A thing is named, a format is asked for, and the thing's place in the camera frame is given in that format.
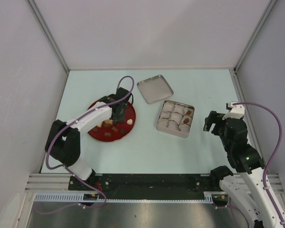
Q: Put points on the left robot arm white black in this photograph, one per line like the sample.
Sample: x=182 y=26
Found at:
x=63 y=146

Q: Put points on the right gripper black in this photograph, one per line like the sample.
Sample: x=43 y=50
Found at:
x=214 y=118

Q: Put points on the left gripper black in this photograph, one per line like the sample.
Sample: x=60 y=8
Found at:
x=120 y=118

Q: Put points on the silver tin lid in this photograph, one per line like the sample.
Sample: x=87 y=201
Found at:
x=155 y=89

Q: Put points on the pink square tin box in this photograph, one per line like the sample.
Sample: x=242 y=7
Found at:
x=171 y=117

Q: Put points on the white slotted cable duct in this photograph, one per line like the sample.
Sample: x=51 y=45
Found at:
x=93 y=197

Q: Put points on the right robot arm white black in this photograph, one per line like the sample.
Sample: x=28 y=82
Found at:
x=259 y=206

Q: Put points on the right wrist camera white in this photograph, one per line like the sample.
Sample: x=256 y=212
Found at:
x=235 y=110

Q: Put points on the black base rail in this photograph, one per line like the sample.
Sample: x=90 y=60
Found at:
x=155 y=186

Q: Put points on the red round plate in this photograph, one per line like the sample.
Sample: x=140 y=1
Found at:
x=120 y=123

